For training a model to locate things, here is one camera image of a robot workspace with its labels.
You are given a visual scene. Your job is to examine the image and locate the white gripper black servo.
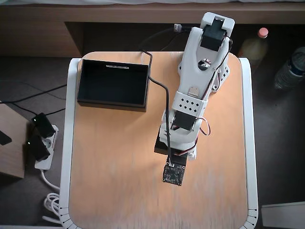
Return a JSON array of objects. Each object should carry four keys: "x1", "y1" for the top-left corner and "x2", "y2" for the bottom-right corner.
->
[{"x1": 154, "y1": 118, "x2": 203, "y2": 168}]

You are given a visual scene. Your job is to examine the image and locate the black rectangular bin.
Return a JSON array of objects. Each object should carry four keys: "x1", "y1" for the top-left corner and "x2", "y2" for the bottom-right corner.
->
[{"x1": 76, "y1": 59, "x2": 151, "y2": 113}]

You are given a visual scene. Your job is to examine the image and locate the yellow bottle with pink cap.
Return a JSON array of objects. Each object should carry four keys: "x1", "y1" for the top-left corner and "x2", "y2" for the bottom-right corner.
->
[{"x1": 239, "y1": 27, "x2": 270, "y2": 70}]

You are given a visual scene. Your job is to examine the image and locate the clear plastic water bottle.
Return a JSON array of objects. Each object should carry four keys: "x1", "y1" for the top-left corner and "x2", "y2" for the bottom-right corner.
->
[{"x1": 274, "y1": 46, "x2": 305, "y2": 90}]

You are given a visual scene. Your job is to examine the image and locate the white box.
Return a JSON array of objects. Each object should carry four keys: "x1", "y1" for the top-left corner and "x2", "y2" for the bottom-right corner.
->
[{"x1": 261, "y1": 201, "x2": 305, "y2": 229}]

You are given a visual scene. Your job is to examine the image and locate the white power strip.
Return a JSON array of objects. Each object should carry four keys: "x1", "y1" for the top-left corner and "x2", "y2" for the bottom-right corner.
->
[{"x1": 34, "y1": 124, "x2": 59, "y2": 170}]

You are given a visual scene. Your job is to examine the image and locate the black power adapter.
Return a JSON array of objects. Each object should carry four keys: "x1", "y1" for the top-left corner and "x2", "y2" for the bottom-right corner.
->
[
  {"x1": 25, "y1": 135, "x2": 51, "y2": 161},
  {"x1": 31, "y1": 113, "x2": 56, "y2": 138}
]

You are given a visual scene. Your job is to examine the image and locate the light wooden box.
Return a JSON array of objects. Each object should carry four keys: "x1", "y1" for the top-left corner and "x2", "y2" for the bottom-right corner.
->
[{"x1": 0, "y1": 100, "x2": 31, "y2": 179}]

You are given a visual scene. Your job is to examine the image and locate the black flat object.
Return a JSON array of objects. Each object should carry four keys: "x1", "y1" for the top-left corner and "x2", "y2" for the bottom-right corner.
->
[{"x1": 0, "y1": 130, "x2": 12, "y2": 146}]

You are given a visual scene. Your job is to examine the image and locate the black camera cable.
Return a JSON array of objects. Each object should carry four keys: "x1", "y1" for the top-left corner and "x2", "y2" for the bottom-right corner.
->
[{"x1": 139, "y1": 49, "x2": 174, "y2": 167}]

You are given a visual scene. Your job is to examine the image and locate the black wrist camera circuit board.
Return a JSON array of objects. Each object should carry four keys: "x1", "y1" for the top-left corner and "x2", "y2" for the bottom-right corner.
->
[{"x1": 162, "y1": 162, "x2": 186, "y2": 187}]

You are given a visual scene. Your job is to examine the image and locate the black power cable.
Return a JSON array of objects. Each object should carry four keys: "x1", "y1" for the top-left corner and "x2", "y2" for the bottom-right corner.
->
[{"x1": 162, "y1": 25, "x2": 193, "y2": 52}]

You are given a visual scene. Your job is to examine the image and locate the black cable with white plug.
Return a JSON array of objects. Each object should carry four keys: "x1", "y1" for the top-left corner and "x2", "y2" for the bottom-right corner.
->
[{"x1": 139, "y1": 23, "x2": 183, "y2": 48}]

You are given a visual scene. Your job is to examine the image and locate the white table frame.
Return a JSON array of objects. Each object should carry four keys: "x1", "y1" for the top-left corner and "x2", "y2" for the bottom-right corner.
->
[{"x1": 58, "y1": 56, "x2": 259, "y2": 229}]

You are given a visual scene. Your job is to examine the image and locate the white power strip cable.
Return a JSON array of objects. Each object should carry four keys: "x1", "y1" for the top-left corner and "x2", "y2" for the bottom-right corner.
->
[{"x1": 40, "y1": 168, "x2": 62, "y2": 225}]

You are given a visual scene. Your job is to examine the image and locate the thin black floor cable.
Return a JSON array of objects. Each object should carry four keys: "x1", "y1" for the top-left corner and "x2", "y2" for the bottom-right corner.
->
[{"x1": 0, "y1": 90, "x2": 67, "y2": 105}]

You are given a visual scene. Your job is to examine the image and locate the brown wooden bed frame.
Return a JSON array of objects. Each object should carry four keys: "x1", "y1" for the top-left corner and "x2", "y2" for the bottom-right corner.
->
[{"x1": 0, "y1": 2, "x2": 305, "y2": 58}]

